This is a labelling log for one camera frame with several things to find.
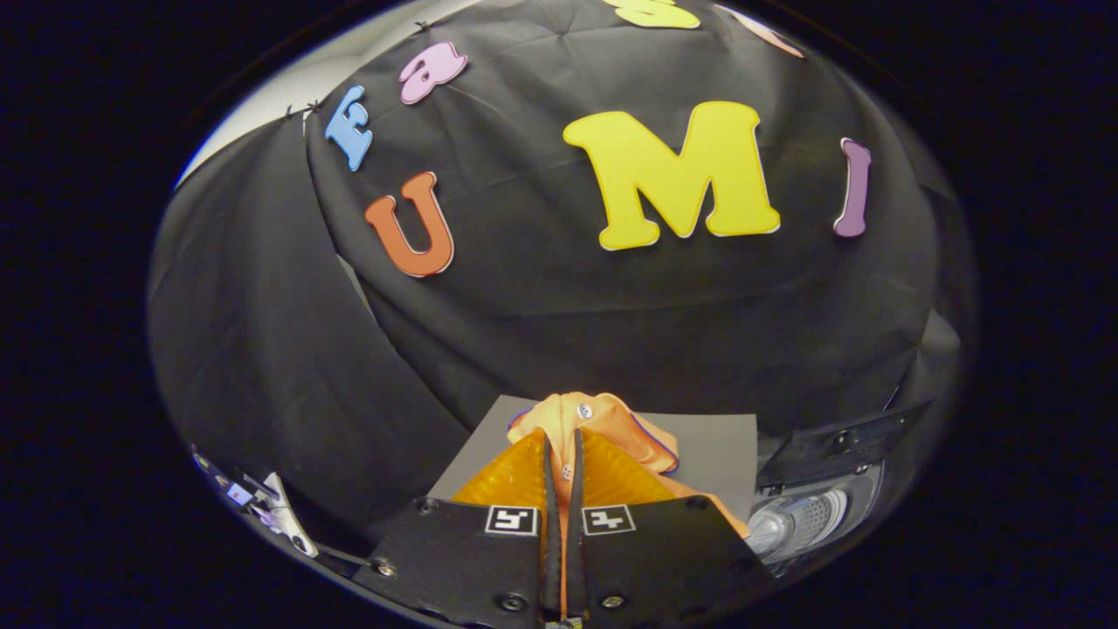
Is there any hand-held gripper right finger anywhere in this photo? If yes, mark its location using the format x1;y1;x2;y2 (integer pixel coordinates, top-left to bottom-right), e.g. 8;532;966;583
566;428;774;626

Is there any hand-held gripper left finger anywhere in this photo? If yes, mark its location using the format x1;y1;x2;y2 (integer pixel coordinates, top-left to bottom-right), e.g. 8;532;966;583
354;428;560;628

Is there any black backdrop cloth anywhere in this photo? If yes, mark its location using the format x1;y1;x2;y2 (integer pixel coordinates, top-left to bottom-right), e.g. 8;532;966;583
147;0;975;534

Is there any orange garment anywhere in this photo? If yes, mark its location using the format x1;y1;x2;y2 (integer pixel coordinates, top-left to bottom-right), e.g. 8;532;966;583
507;392;752;617

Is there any white and blue object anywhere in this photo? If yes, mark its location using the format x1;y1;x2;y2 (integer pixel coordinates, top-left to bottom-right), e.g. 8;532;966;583
194;447;320;558

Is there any grey cabinet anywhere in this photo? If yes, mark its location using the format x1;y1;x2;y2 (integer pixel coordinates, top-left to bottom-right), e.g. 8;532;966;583
428;395;759;523

